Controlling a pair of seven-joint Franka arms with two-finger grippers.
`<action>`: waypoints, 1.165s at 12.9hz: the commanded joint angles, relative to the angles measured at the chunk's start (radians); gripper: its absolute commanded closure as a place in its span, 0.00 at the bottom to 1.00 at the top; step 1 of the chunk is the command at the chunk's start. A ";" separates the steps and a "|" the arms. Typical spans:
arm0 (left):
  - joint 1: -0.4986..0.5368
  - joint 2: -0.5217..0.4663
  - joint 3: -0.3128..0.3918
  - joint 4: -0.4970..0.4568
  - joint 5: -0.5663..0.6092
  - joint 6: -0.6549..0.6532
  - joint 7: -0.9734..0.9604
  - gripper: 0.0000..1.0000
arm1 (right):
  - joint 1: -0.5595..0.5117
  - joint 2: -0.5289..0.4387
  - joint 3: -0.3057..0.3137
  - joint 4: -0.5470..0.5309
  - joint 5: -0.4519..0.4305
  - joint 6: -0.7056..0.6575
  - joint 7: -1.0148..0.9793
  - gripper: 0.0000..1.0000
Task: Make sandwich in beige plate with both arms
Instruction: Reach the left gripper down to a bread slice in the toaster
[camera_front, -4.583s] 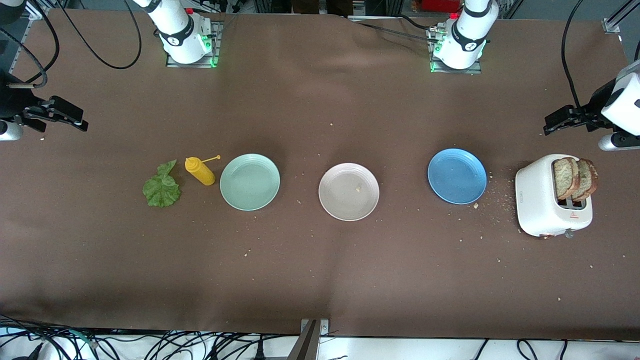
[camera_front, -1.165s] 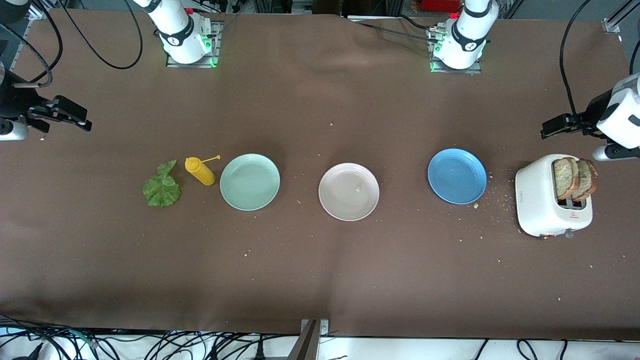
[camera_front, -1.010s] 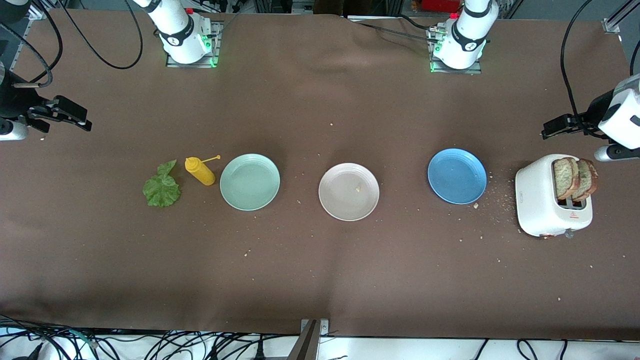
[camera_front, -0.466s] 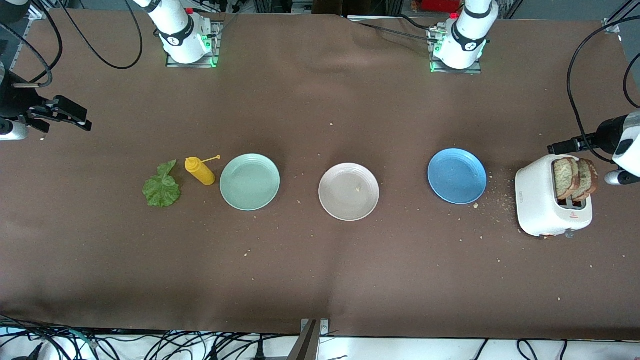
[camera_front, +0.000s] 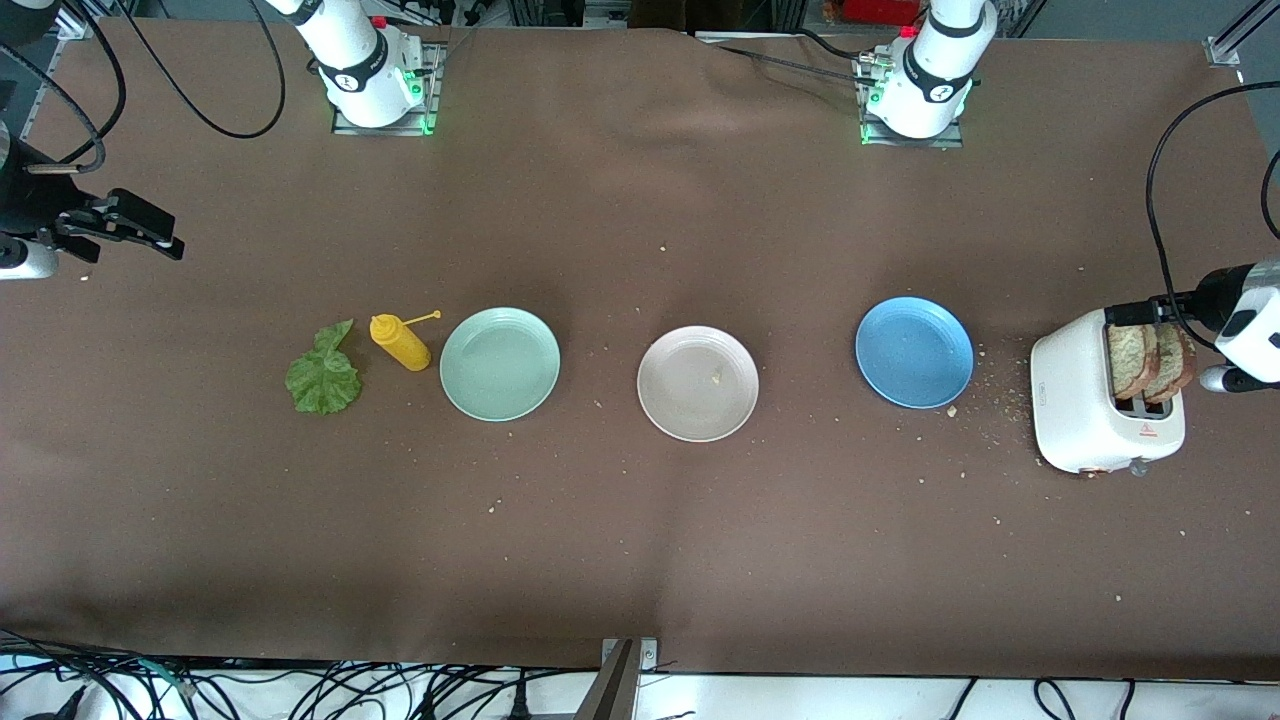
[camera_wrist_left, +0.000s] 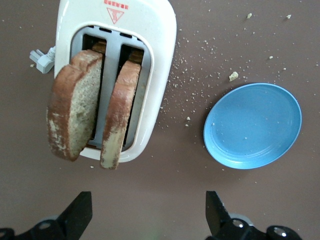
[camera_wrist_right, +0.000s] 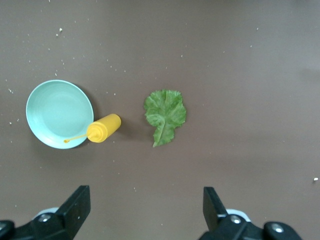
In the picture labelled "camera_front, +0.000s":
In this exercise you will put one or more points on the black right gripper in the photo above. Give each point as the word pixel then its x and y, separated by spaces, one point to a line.
pixel 28 204

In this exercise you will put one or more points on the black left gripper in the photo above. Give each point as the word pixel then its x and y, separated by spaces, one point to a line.
pixel 1207 296

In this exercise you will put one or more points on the brown bread slice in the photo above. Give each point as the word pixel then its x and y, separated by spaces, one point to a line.
pixel 1178 365
pixel 1128 365

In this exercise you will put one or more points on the green lettuce leaf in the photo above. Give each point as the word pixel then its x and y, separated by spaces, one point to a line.
pixel 322 385

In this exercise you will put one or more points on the yellow mustard squeeze bottle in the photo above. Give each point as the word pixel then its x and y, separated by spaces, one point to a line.
pixel 400 345

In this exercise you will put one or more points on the blue plate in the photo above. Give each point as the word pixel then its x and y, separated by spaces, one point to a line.
pixel 915 352

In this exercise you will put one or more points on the mint green plate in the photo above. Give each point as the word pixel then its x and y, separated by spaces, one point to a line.
pixel 500 365

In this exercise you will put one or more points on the beige plate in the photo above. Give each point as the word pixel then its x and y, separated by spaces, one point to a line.
pixel 680 400

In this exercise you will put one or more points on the white toaster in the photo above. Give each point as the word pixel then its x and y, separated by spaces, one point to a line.
pixel 1070 400

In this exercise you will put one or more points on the red box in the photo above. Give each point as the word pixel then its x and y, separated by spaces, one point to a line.
pixel 880 10

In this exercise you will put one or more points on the brown tablecloth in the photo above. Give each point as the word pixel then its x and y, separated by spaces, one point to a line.
pixel 640 200

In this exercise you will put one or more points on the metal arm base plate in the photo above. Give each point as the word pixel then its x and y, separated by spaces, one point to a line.
pixel 350 127
pixel 910 143

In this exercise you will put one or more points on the grey metal camera post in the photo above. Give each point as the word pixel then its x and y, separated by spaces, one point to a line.
pixel 610 690

